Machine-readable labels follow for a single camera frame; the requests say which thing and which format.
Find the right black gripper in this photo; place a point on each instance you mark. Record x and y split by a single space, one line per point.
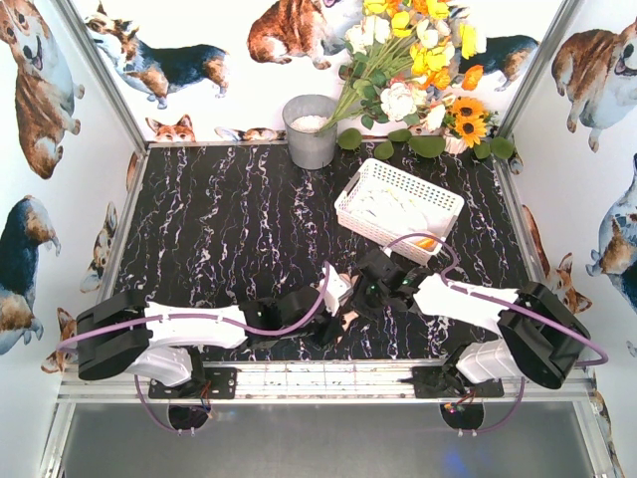
364 294

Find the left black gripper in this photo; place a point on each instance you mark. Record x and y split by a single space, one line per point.
327 330

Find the yellow dotted knit glove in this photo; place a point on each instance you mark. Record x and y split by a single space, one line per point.
380 206

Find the white plastic storage basket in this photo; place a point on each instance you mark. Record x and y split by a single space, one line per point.
426 196

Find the cream leather glove front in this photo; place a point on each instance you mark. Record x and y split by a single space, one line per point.
347 313

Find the white knit glove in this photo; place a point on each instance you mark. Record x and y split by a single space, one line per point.
415 221

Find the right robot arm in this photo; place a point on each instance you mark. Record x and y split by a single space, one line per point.
536 334

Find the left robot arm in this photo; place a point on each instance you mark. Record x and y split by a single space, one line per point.
126 333

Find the sunflower pot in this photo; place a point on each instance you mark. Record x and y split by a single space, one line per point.
467 123

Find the grey metal bucket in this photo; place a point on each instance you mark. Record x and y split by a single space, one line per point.
310 135

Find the artificial flower bouquet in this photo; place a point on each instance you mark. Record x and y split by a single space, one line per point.
404 56

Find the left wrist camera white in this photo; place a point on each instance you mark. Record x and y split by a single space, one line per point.
337 288

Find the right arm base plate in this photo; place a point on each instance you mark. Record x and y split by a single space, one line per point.
434 382

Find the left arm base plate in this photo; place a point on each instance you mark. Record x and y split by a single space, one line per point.
216 383

